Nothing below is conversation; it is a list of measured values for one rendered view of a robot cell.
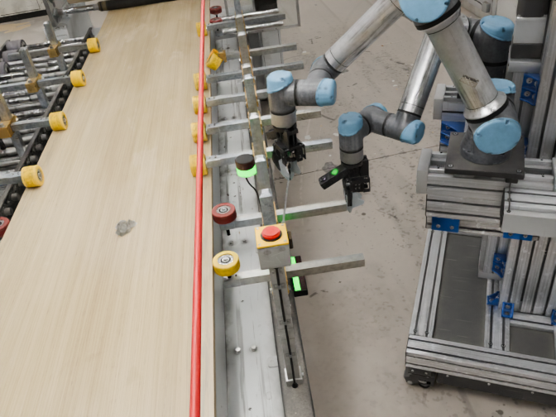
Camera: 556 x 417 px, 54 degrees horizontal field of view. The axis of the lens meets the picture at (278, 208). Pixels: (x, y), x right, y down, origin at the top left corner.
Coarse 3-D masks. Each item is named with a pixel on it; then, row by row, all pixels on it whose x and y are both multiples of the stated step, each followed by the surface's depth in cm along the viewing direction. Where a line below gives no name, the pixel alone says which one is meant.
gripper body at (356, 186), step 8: (352, 168) 174; (360, 168) 177; (368, 168) 177; (352, 176) 179; (360, 176) 179; (368, 176) 178; (344, 184) 180; (352, 184) 178; (360, 184) 178; (352, 192) 181
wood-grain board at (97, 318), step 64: (128, 64) 301; (192, 64) 290; (128, 128) 239; (64, 192) 204; (128, 192) 199; (192, 192) 194; (0, 256) 177; (64, 256) 174; (128, 256) 170; (192, 256) 167; (0, 320) 154; (64, 320) 151; (128, 320) 149; (0, 384) 137; (64, 384) 134; (128, 384) 132
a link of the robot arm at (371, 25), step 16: (384, 0) 145; (368, 16) 149; (384, 16) 146; (400, 16) 148; (352, 32) 152; (368, 32) 150; (336, 48) 156; (352, 48) 154; (320, 64) 160; (336, 64) 158
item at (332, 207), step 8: (336, 200) 187; (344, 200) 187; (288, 208) 187; (296, 208) 186; (304, 208) 186; (312, 208) 185; (320, 208) 185; (328, 208) 186; (336, 208) 186; (344, 208) 186; (240, 216) 187; (248, 216) 186; (256, 216) 186; (280, 216) 185; (288, 216) 186; (296, 216) 186; (304, 216) 186; (312, 216) 187; (224, 224) 185; (232, 224) 185; (240, 224) 186; (248, 224) 186; (256, 224) 186
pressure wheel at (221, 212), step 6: (222, 204) 185; (228, 204) 185; (216, 210) 183; (222, 210) 183; (228, 210) 183; (234, 210) 182; (216, 216) 181; (222, 216) 180; (228, 216) 180; (234, 216) 183; (216, 222) 182; (222, 222) 181; (228, 222) 182; (228, 234) 189
